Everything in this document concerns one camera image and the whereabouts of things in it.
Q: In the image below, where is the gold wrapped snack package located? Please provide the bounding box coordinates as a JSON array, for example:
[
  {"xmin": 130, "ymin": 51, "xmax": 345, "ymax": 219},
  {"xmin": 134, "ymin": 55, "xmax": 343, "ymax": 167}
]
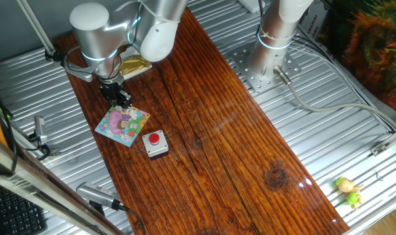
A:
[{"xmin": 119, "ymin": 54, "xmax": 153, "ymax": 81}]

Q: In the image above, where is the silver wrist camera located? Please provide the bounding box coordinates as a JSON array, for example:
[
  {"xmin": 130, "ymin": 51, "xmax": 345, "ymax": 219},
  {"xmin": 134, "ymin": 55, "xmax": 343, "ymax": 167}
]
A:
[{"xmin": 63, "ymin": 60, "xmax": 95, "ymax": 83}]

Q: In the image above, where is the colourful fuzzy fabric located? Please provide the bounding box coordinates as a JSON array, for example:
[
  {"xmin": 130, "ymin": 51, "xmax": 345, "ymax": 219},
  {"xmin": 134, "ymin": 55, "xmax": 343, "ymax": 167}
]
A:
[{"xmin": 318, "ymin": 0, "xmax": 396, "ymax": 120}]

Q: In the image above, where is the small grey camera on clamp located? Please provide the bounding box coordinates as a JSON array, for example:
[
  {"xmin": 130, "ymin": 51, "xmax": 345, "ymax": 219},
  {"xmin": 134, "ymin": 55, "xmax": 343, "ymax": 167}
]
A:
[{"xmin": 25, "ymin": 115, "xmax": 60, "ymax": 161}]

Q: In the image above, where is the metal corner bracket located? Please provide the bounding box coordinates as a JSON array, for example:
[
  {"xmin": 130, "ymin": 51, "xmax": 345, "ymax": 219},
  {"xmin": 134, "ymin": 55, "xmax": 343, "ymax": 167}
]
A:
[{"xmin": 370, "ymin": 123, "xmax": 396, "ymax": 157}]

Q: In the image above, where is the black camera cable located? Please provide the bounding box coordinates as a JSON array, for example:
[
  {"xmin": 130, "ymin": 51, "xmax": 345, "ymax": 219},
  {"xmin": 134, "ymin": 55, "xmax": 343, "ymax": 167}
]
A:
[{"xmin": 118, "ymin": 204, "xmax": 147, "ymax": 235}]

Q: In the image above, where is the colourful butterfly puzzle board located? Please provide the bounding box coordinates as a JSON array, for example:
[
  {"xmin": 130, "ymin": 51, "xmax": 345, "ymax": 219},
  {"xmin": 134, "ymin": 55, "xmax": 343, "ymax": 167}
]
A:
[{"xmin": 94, "ymin": 102, "xmax": 151, "ymax": 148}]

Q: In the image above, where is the small doll green hat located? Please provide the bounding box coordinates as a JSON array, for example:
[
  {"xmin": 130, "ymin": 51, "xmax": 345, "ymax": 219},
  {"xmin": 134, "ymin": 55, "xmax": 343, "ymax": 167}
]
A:
[{"xmin": 334, "ymin": 176, "xmax": 365, "ymax": 211}]

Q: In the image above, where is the aluminium support pole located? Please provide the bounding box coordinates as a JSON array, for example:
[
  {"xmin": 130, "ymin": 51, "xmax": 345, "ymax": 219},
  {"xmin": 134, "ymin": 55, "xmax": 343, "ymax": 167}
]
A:
[{"xmin": 16, "ymin": 0, "xmax": 61, "ymax": 63}]

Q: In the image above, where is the thick grey base cable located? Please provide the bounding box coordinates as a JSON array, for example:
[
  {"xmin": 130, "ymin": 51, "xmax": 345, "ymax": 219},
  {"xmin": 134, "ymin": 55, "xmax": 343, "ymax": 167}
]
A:
[{"xmin": 272, "ymin": 65, "xmax": 396, "ymax": 131}]

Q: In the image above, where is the metal frame beam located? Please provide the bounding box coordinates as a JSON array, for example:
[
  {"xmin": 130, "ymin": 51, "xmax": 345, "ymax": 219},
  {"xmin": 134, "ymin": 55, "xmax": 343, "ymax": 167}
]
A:
[{"xmin": 0, "ymin": 132, "xmax": 125, "ymax": 235}]

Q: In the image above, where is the black keyboard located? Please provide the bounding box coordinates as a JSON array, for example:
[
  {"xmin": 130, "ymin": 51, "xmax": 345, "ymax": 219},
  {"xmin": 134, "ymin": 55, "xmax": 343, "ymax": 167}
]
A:
[{"xmin": 0, "ymin": 185, "xmax": 48, "ymax": 235}]

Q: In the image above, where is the grey box red push button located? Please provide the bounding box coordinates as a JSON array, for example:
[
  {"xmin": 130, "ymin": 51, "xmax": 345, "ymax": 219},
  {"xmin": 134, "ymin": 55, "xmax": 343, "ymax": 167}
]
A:
[{"xmin": 141, "ymin": 129, "xmax": 170, "ymax": 161}]

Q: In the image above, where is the brown wooden plank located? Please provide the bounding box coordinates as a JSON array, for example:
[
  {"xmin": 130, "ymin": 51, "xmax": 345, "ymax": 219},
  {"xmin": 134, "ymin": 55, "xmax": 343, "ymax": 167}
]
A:
[{"xmin": 52, "ymin": 0, "xmax": 351, "ymax": 235}]

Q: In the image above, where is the silver ribbed camera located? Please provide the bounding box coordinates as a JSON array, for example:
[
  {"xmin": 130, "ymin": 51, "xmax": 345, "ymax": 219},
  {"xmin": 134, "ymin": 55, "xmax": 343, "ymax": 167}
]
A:
[{"xmin": 75, "ymin": 181, "xmax": 127, "ymax": 212}]

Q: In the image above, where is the white power strip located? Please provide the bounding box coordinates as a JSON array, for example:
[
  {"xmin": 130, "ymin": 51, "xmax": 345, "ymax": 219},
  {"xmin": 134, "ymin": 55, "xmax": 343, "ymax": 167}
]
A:
[{"xmin": 239, "ymin": 0, "xmax": 266, "ymax": 14}]

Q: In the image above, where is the silver perforated base plate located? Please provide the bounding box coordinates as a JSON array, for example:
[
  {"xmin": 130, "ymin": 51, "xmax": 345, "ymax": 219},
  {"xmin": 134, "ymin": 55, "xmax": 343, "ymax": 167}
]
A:
[{"xmin": 229, "ymin": 41, "xmax": 303, "ymax": 94}]

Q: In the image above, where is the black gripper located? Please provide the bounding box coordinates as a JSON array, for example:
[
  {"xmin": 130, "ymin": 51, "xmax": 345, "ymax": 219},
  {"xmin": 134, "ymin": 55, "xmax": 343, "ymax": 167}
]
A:
[{"xmin": 98, "ymin": 80, "xmax": 134, "ymax": 111}]

